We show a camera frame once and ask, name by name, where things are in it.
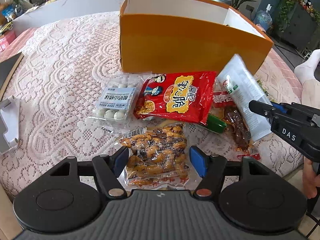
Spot clear packet white balls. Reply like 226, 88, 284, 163
88, 73, 144, 131

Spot pink lace tablecloth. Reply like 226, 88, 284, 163
1, 11, 303, 199

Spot small green packet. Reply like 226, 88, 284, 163
201, 114, 228, 134

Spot black notebook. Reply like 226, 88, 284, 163
0, 52, 24, 100

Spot clear packet orange peanuts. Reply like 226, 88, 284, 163
118, 122, 190, 189

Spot red brown meat stick packet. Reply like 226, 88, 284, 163
212, 81, 260, 160

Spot blue water bottle jug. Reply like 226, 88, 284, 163
254, 4, 272, 32

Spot light green bean packet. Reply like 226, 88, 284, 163
257, 79, 270, 98

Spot red chip bag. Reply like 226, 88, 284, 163
133, 71, 216, 125

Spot orange cardboard box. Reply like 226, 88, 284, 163
119, 0, 273, 73

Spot white sock foot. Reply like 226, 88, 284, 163
294, 49, 320, 85

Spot dark grey cabinet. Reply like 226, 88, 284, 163
276, 3, 317, 51

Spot person's right hand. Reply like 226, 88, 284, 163
303, 157, 319, 199

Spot hanging ivy plant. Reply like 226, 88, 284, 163
276, 0, 319, 33

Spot white tv console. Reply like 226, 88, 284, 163
13, 0, 124, 36

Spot white green snack packet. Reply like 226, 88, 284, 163
216, 54, 271, 142

